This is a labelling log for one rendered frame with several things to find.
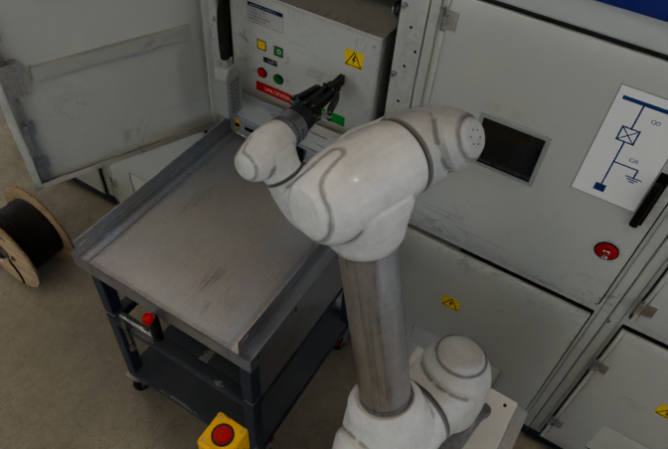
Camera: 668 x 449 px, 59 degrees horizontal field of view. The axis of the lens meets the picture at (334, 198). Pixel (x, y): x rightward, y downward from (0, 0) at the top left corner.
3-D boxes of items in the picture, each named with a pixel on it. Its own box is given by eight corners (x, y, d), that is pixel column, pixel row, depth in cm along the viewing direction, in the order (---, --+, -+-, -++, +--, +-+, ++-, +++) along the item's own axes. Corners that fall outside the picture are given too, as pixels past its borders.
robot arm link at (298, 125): (297, 155, 148) (309, 142, 152) (297, 127, 141) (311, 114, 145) (267, 141, 151) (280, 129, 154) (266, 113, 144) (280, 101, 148)
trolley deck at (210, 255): (250, 374, 149) (250, 363, 144) (75, 264, 168) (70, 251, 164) (377, 211, 190) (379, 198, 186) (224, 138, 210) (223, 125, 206)
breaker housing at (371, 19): (364, 176, 184) (383, 39, 149) (237, 118, 200) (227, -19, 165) (431, 96, 215) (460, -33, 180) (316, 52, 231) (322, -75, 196)
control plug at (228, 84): (229, 120, 184) (225, 73, 171) (217, 114, 186) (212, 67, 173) (245, 107, 189) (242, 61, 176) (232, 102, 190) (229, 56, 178)
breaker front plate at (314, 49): (361, 177, 183) (379, 42, 149) (236, 120, 199) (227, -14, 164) (363, 175, 184) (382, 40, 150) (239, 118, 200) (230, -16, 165)
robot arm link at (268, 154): (256, 121, 148) (283, 164, 153) (218, 155, 138) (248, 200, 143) (285, 112, 140) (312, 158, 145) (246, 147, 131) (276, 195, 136)
